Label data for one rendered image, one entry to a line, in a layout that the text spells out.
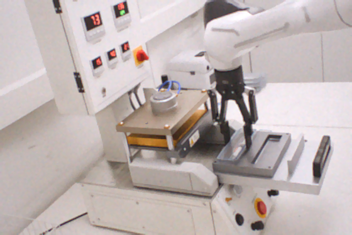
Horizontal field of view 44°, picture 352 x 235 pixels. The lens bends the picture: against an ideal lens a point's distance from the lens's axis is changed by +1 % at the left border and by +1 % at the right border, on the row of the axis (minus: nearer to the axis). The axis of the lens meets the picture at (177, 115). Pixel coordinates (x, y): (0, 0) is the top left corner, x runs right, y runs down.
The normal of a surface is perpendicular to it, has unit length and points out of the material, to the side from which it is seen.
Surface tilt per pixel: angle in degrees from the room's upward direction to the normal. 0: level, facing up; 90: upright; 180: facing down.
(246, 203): 65
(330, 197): 0
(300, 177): 0
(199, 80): 90
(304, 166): 0
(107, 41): 90
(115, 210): 90
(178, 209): 90
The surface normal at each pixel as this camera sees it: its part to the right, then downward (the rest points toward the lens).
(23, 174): 0.89, 0.03
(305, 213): -0.17, -0.91
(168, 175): -0.44, 0.43
